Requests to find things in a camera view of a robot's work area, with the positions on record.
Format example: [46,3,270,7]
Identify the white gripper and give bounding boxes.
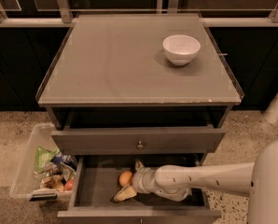
[114,160,191,203]

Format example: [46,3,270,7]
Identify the orange fruit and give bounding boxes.
[118,171,133,187]

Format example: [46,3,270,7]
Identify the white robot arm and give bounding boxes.
[114,141,278,224]

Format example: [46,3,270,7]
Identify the round metal drawer knob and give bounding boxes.
[136,140,146,149]

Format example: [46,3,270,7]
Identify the grey open middle drawer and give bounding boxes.
[58,154,221,224]

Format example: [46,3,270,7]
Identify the grey top drawer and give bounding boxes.
[51,126,225,155]

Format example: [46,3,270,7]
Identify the grey drawer cabinet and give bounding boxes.
[35,12,245,224]

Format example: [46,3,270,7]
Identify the red apple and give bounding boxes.
[64,179,75,190]

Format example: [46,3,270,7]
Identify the blue snack packet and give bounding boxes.
[51,152,74,166]

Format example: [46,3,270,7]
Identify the brown snack packet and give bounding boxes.
[40,175,64,191]

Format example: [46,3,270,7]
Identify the clear plastic bin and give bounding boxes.
[9,123,72,201]

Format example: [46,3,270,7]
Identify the green snack bag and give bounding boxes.
[35,147,59,172]

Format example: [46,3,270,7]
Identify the white ceramic bowl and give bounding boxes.
[162,35,201,65]

